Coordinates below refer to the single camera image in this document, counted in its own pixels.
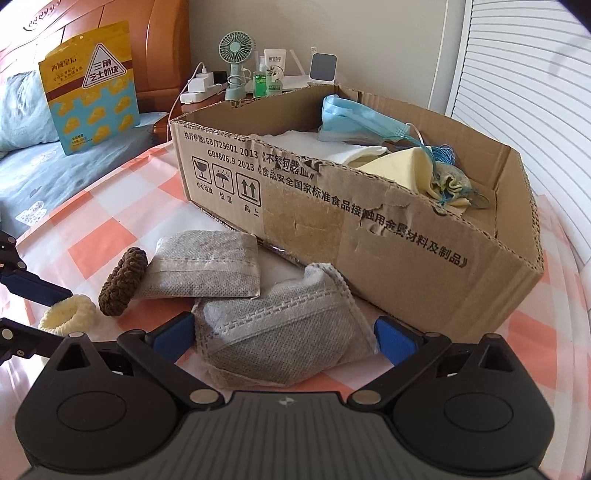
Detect wooden nightstand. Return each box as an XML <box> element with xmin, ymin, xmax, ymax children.
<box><xmin>150</xmin><ymin>98</ymin><xmax>219</xmax><ymax>144</ymax></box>

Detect open cardboard box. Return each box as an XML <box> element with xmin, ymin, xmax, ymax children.
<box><xmin>171</xmin><ymin>85</ymin><xmax>544</xmax><ymax>342</ymax></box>

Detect blue bed sheet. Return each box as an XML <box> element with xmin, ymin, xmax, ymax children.
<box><xmin>1</xmin><ymin>71</ymin><xmax>164</xmax><ymax>238</ymax></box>

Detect white cosmetic tube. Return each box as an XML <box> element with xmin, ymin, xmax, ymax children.
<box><xmin>263</xmin><ymin>48</ymin><xmax>287</xmax><ymax>71</ymax></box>

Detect white cloth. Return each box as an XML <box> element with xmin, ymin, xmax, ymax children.
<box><xmin>259</xmin><ymin>130</ymin><xmax>387</xmax><ymax>165</ymax></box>

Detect green tube with white card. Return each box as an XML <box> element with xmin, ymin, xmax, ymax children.
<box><xmin>266</xmin><ymin>65</ymin><xmax>283</xmax><ymax>97</ymax></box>

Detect blue embroidered sachet pouch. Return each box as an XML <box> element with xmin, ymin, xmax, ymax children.
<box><xmin>430</xmin><ymin>145</ymin><xmax>490</xmax><ymax>210</ymax></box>

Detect red white checkered tablecloth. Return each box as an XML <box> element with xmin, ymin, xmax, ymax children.
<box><xmin>1</xmin><ymin>142</ymin><xmax>590</xmax><ymax>479</ymax></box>

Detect green spray bottle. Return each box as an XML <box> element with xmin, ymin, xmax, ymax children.
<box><xmin>252</xmin><ymin>56</ymin><xmax>267</xmax><ymax>98</ymax></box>

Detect wooden bed headboard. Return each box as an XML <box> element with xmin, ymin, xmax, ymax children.
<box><xmin>0</xmin><ymin>0</ymin><xmax>190</xmax><ymax>112</ymax></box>

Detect green desk fan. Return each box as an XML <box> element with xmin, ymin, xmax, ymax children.
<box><xmin>218</xmin><ymin>30</ymin><xmax>254</xmax><ymax>102</ymax></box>

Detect white louvered closet doors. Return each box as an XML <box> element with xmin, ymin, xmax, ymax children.
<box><xmin>428</xmin><ymin>1</ymin><xmax>590</xmax><ymax>269</ymax></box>

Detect white wifi router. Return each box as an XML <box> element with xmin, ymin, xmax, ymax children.
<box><xmin>281</xmin><ymin>47</ymin><xmax>318</xmax><ymax>92</ymax></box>

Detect grey mesh sachet bag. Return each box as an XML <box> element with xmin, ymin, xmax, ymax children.
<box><xmin>135</xmin><ymin>230</ymin><xmax>260</xmax><ymax>299</ymax></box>
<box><xmin>192</xmin><ymin>263</ymin><xmax>379</xmax><ymax>390</ymax></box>

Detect blue surgical face mask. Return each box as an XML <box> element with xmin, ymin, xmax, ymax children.
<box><xmin>318</xmin><ymin>94</ymin><xmax>424</xmax><ymax>146</ymax></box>

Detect yellow blue snack bag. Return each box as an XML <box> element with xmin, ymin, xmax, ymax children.
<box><xmin>39</xmin><ymin>21</ymin><xmax>139</xmax><ymax>155</ymax></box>

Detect white power strip with charger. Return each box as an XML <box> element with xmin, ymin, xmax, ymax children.
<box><xmin>179</xmin><ymin>62</ymin><xmax>224</xmax><ymax>105</ymax></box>

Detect brown knitted scrunchie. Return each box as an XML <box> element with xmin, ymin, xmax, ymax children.
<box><xmin>98</xmin><ymin>247</ymin><xmax>148</xmax><ymax>317</ymax></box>

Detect yellow cloth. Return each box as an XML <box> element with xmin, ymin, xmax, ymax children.
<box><xmin>359</xmin><ymin>147</ymin><xmax>466</xmax><ymax>214</ymax></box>

